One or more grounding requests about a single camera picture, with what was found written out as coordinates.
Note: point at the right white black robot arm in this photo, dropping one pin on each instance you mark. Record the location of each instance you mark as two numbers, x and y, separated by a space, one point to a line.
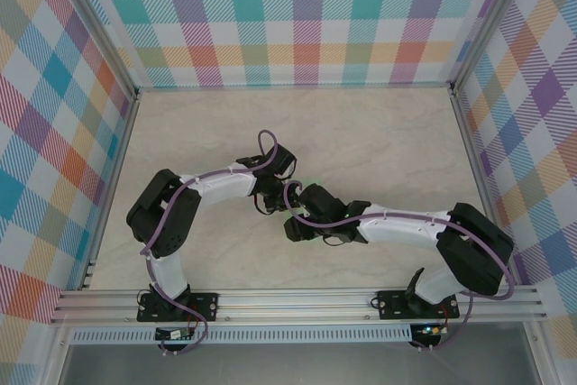
396 228

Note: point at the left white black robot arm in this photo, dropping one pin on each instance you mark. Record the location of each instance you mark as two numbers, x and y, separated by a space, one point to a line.
225 186

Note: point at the small black circuit board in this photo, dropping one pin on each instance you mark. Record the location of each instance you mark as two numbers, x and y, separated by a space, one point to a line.
430 330
173 334

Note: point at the wide aluminium mounting rail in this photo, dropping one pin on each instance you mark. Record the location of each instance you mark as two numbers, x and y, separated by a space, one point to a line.
293 306

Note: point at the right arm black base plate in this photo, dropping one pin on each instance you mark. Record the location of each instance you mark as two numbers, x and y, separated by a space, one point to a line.
388 306

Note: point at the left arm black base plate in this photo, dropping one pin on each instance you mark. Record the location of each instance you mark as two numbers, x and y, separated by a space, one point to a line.
207 306

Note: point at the aluminium side frame rail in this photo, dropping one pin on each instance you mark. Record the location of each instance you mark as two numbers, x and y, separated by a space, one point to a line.
119 155
473 155

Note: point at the aluminium frame post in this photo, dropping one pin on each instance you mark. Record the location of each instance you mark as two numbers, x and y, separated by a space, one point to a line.
97 26
489 20

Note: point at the aluminium frame leg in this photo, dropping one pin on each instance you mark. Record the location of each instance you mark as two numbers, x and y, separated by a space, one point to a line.
56 358
538 358

